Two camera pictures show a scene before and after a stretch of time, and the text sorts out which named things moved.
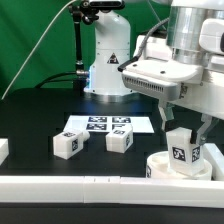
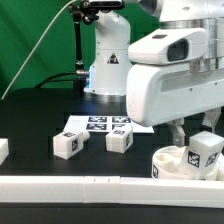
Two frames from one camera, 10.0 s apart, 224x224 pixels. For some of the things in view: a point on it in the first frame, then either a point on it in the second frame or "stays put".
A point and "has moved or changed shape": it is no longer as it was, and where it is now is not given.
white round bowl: [157, 167] -> [167, 162]
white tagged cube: [185, 157] has moved or changed shape
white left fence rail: [4, 149] stays put
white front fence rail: [111, 190] stays put
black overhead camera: [101, 5] stays put
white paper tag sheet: [101, 123] stays put
